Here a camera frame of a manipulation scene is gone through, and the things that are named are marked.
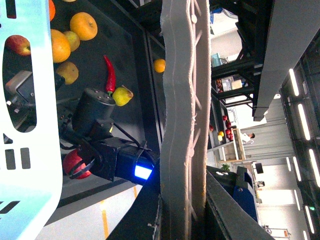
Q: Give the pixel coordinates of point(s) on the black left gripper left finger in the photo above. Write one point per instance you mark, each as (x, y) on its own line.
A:
(143, 220)

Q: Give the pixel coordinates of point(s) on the yellow green pear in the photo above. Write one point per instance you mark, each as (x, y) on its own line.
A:
(122, 95)

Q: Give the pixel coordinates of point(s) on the small round orange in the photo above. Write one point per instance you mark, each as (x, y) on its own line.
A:
(52, 10)

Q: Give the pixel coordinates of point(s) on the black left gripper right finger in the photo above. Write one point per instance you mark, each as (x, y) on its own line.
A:
(231, 209)

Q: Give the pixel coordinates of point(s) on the red apple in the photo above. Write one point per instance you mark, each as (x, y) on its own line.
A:
(19, 44)

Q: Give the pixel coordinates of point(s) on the red chili pepper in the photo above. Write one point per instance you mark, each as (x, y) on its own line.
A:
(111, 78)

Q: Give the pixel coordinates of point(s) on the turquoise plastic shopping basket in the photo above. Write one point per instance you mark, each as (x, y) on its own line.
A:
(31, 175)

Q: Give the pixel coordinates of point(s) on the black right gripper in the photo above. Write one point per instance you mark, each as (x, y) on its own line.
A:
(21, 102)

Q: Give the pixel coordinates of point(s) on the yellow lemon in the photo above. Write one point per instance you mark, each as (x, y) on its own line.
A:
(68, 71)

